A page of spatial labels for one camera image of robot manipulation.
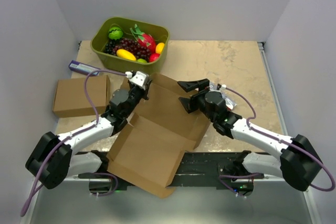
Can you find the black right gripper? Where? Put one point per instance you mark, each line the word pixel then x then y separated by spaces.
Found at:
pixel 188 104

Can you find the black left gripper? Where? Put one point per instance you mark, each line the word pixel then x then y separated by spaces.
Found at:
pixel 144 92

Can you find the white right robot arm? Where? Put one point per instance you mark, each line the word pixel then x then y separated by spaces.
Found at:
pixel 292 158

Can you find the purple rectangular box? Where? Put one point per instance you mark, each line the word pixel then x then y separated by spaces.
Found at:
pixel 81 68

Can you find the closed brown cardboard box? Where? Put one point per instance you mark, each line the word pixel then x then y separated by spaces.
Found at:
pixel 70 99

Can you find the green toy lime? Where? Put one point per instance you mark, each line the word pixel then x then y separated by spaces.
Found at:
pixel 141 60

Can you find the olive green plastic bin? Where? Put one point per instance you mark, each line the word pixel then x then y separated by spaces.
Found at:
pixel 98 43

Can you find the red toy apple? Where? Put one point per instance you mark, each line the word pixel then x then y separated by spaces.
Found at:
pixel 153 57

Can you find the red white snack packet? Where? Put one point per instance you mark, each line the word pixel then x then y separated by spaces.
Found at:
pixel 230 104

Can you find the dark purple toy grapes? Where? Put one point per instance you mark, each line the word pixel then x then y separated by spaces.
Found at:
pixel 134 47

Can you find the orange toy fruit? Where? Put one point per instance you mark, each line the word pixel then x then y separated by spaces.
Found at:
pixel 159 48

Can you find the pink toy dragon fruit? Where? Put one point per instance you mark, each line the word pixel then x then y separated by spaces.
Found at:
pixel 144 40

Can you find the black toy grapes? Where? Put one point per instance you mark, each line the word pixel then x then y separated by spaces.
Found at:
pixel 110 47

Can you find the green toy melon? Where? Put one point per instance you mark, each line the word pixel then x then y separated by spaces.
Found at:
pixel 115 33

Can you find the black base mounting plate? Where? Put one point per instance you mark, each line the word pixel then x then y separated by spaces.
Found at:
pixel 202 169

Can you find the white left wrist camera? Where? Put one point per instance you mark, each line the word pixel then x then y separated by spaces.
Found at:
pixel 138 78

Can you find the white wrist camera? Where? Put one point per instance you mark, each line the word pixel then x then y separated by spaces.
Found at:
pixel 217 87
pixel 138 78

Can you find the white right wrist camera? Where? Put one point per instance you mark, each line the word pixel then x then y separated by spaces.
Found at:
pixel 217 87

